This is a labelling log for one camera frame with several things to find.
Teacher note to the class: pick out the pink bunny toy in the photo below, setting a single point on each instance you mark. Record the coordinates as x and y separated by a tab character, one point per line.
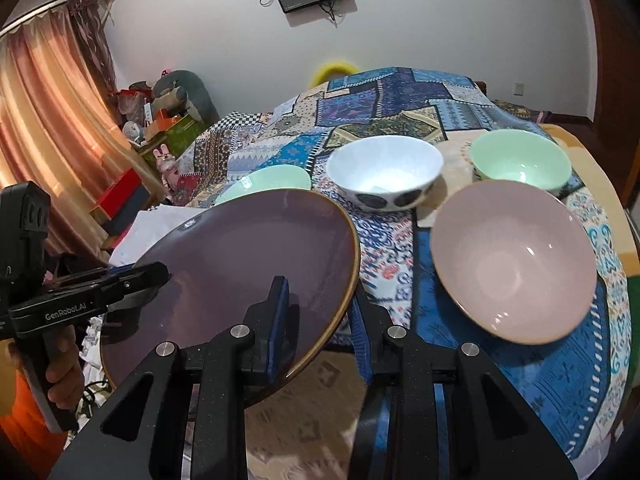
166	165

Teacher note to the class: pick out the white folded paper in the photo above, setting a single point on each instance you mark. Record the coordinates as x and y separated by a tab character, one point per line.
148	228

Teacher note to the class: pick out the grey plush toy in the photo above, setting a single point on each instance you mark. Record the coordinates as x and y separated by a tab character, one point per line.
183	92

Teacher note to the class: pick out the mint green bowl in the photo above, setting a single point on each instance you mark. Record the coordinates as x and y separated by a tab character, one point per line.
521	156

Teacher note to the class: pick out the orange pink curtain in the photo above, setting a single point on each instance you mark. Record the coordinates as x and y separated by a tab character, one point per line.
58	131

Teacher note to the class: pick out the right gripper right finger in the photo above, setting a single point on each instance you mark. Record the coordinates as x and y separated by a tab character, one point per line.
432	412

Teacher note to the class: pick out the white patterned bowl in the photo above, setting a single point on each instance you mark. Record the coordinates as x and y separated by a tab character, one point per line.
385	173

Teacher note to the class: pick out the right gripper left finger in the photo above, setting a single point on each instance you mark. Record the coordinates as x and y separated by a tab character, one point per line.
194	394

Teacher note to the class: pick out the pink bowl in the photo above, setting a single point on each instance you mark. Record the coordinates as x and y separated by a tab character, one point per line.
515	260

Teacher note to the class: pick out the green cardboard box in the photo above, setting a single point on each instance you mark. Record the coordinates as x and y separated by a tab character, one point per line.
177	138

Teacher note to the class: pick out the white wall socket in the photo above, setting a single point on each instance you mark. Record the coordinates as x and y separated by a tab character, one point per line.
518	89

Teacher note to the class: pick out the person left hand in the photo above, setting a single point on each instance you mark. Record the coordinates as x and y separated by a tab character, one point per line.
63	374

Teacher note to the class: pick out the purple plate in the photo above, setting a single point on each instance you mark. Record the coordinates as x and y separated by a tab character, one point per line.
223	261

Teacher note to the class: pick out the red box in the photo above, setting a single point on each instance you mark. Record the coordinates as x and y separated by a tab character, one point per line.
114	198

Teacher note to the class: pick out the bag on floor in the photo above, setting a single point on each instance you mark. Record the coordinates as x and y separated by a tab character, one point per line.
523	112

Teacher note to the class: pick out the mint green plate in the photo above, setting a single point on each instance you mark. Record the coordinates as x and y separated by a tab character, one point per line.
279	177

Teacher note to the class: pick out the wooden door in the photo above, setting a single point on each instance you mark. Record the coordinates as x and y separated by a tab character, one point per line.
616	115

